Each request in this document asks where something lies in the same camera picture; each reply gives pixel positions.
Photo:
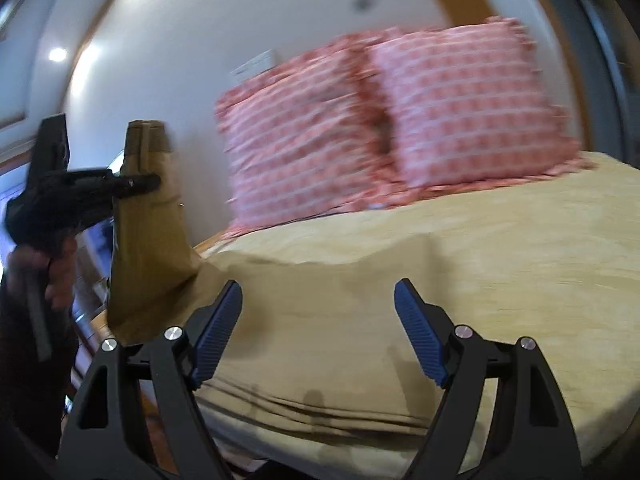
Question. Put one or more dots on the person's left hand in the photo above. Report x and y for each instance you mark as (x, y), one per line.
(59, 275)

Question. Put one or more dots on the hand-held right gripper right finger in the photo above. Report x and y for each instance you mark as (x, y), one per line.
(420, 335)

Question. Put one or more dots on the person's left forearm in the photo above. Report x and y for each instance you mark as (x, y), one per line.
(30, 385)

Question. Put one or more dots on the red patterned pillow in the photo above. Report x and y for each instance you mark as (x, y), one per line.
(465, 105)
(300, 150)

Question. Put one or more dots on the bed with yellow bedspread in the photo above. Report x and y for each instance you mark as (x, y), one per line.
(540, 270)

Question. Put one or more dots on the white wall plate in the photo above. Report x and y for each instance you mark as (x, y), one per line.
(256, 66)

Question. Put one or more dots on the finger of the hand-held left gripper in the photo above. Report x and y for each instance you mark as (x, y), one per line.
(135, 183)

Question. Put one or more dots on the round ceiling light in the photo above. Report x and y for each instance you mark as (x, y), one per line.
(58, 54)

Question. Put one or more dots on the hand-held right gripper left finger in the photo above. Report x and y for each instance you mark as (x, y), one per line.
(217, 335)

